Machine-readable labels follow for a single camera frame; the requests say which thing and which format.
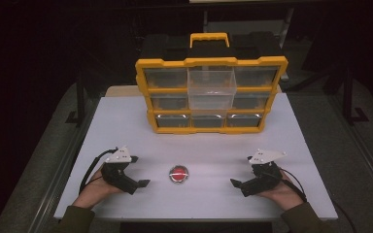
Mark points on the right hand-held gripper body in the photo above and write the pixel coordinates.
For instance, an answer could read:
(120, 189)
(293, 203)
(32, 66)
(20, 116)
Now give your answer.
(261, 181)

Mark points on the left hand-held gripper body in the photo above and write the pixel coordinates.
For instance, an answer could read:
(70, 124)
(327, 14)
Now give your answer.
(118, 173)

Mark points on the small red round tin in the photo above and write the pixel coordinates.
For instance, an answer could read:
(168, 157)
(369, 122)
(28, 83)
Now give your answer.
(178, 174)

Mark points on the large clear plastic drawer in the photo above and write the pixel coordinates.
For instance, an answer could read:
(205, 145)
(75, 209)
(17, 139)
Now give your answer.
(211, 87)

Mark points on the person's right hand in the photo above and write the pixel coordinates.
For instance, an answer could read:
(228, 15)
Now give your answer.
(283, 194)

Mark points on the person's left hand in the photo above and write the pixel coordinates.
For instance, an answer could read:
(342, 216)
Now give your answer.
(94, 191)

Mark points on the grid of small clear drawers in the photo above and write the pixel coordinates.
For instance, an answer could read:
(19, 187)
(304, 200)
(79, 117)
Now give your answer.
(171, 120)

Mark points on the black metal stand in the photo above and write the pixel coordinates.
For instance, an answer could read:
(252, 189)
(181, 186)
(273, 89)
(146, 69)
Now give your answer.
(81, 103)
(348, 103)

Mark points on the yellow black drawer cabinet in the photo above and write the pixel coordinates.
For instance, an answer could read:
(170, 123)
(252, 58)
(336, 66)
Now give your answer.
(162, 63)

